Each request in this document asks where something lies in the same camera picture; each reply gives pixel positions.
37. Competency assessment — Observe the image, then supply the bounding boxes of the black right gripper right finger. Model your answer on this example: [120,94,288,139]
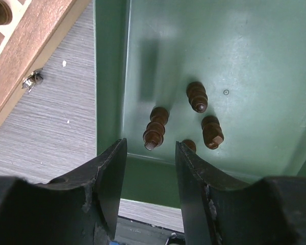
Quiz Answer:
[175,142,306,244]

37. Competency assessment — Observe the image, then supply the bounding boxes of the dark chess piece slotted top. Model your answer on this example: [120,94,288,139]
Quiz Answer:
[201,115,224,150]

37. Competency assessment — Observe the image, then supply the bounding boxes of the green piece tray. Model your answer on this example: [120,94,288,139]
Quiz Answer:
[93,1,306,207]

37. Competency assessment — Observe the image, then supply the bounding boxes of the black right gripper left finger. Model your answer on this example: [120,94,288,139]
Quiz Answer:
[0,139,127,244]

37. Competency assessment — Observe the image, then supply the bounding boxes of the dark chess piece in tray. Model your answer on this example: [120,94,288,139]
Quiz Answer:
[186,82,208,113]
[182,139,197,153]

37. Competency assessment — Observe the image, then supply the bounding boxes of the dark chess piece tall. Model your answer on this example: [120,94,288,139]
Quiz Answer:
[143,107,169,151]

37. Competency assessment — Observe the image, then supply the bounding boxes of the wooden chessboard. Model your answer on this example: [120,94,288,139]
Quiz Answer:
[0,1,90,126]

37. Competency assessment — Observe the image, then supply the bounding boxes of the metal chessboard latch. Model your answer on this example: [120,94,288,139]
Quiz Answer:
[21,68,44,93]

